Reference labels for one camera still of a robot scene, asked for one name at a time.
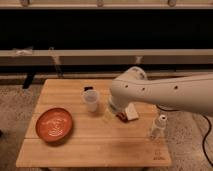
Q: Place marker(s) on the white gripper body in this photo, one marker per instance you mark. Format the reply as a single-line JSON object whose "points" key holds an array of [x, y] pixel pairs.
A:
{"points": [[117, 105]]}

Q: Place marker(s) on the white sponge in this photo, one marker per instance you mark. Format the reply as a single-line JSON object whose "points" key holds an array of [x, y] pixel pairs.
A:
{"points": [[131, 112]]}

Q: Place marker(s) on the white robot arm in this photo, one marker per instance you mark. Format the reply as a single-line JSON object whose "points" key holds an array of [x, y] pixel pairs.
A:
{"points": [[193, 94]]}

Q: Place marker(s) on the wooden table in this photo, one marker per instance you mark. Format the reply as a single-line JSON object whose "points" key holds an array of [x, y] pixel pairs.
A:
{"points": [[98, 138]]}

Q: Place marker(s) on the small black object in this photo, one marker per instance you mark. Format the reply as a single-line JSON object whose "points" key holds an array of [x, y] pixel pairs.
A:
{"points": [[88, 88]]}

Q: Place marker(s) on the clear small bottle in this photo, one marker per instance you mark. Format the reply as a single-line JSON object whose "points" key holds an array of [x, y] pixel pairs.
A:
{"points": [[158, 126]]}

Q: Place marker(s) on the orange round plate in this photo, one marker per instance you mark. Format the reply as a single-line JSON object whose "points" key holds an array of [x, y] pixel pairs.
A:
{"points": [[54, 124]]}

